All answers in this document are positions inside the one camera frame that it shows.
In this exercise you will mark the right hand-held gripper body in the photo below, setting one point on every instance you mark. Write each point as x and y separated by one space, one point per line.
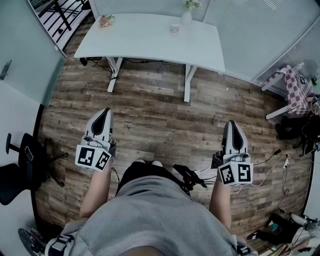
235 173

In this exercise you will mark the person's black trousers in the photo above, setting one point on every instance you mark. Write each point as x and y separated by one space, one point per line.
147 172

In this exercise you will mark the person's grey shirt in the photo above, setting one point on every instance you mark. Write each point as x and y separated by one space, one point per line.
155 220

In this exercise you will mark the checkered tablecloth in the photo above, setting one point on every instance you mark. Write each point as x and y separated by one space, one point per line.
297 92

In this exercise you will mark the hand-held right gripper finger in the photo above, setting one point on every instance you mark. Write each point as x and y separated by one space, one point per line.
245 147
226 140

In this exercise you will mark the pink flower bouquet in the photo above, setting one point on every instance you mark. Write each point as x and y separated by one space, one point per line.
106 20

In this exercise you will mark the black office chair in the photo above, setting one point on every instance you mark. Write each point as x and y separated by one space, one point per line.
22 170

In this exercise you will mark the black power strip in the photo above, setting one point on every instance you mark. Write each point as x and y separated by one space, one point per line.
92 59

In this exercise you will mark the person's left forearm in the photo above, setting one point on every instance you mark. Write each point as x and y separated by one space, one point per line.
96 192

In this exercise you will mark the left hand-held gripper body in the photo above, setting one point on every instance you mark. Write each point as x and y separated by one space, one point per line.
93 157

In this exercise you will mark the person's right forearm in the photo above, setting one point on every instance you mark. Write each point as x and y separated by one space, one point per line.
220 207

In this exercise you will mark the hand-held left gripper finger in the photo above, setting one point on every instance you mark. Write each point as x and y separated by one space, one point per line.
89 127
109 125

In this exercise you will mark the white vase with white flowers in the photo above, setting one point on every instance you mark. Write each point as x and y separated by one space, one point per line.
186 16

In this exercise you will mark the black metal rack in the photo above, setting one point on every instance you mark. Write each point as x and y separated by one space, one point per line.
62 17

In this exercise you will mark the black power adapter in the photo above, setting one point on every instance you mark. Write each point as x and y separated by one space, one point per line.
277 152

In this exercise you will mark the white power strip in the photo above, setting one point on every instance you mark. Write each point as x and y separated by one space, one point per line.
286 162

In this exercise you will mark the white side table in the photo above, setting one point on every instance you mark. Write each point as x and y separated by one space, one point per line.
275 80

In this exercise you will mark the person's white shoe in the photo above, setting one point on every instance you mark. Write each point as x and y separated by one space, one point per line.
140 162
157 163

